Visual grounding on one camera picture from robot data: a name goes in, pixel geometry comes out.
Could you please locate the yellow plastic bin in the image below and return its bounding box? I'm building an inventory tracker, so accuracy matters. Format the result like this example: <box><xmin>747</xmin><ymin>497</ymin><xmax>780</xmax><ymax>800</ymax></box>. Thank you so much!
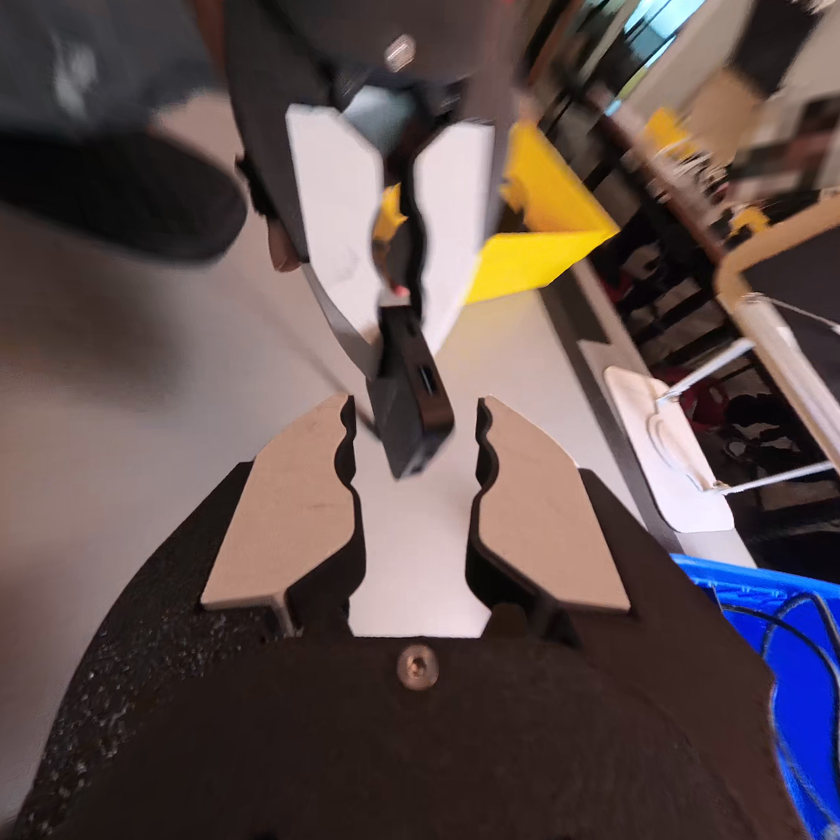
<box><xmin>371</xmin><ymin>118</ymin><xmax>621</xmax><ymax>308</ymax></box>
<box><xmin>646</xmin><ymin>108</ymin><xmax>693</xmax><ymax>161</ymax></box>

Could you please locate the white tablet stand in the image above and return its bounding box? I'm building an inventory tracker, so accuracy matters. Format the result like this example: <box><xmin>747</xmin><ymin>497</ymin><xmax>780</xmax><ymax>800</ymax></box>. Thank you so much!
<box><xmin>602</xmin><ymin>338</ymin><xmax>840</xmax><ymax>534</ymax></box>

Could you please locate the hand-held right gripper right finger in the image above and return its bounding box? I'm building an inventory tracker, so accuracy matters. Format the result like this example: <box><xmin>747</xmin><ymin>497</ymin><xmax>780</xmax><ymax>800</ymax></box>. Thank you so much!
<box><xmin>465</xmin><ymin>395</ymin><xmax>632</xmax><ymax>614</ymax></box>

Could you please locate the black usb adapter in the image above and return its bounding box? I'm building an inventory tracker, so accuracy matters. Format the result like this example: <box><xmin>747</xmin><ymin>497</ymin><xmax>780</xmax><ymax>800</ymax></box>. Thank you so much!
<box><xmin>367</xmin><ymin>305</ymin><xmax>455</xmax><ymax>480</ymax></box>

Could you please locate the blue plastic bin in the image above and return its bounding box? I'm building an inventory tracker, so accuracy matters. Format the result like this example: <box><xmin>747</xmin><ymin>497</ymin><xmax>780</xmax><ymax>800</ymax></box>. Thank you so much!
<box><xmin>669</xmin><ymin>553</ymin><xmax>840</xmax><ymax>840</ymax></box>

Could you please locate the person's left hand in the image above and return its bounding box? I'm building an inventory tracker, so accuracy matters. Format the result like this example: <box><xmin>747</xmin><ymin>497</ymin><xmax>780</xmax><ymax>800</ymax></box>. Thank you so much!
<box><xmin>268</xmin><ymin>217</ymin><xmax>308</xmax><ymax>274</ymax></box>

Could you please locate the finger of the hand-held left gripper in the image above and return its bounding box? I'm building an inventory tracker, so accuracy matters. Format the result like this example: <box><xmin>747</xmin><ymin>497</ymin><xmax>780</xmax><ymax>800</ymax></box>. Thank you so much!
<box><xmin>413</xmin><ymin>121</ymin><xmax>496</xmax><ymax>358</ymax></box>
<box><xmin>285</xmin><ymin>104</ymin><xmax>396</xmax><ymax>382</ymax></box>

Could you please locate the person's left forearm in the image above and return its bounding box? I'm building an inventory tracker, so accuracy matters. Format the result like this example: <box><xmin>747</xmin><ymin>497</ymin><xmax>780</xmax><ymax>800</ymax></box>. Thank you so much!
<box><xmin>0</xmin><ymin>0</ymin><xmax>221</xmax><ymax>132</ymax></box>

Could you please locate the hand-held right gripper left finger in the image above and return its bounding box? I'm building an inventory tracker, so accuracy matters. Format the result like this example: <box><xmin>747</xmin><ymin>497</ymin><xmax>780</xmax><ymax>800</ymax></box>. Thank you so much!
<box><xmin>200</xmin><ymin>394</ymin><xmax>367</xmax><ymax>634</ymax></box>

